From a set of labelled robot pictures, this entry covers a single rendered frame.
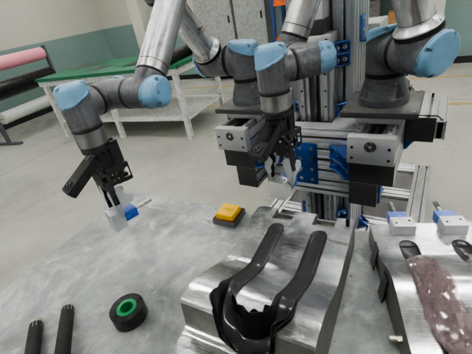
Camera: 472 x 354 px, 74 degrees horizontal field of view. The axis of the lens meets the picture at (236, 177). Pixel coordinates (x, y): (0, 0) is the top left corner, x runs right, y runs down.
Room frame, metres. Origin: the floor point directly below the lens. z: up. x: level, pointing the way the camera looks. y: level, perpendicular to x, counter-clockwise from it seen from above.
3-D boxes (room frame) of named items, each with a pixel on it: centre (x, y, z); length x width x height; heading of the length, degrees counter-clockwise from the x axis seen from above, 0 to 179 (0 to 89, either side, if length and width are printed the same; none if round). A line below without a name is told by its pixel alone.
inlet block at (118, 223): (0.77, 0.32, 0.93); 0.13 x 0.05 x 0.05; 128
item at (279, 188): (0.77, -0.15, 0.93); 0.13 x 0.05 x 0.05; 135
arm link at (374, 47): (0.96, -0.52, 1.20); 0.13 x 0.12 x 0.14; 11
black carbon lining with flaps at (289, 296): (0.46, -0.04, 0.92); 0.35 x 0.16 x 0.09; 148
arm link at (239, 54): (1.26, -0.12, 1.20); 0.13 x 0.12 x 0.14; 59
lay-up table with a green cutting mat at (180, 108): (4.61, 1.21, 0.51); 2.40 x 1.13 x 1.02; 61
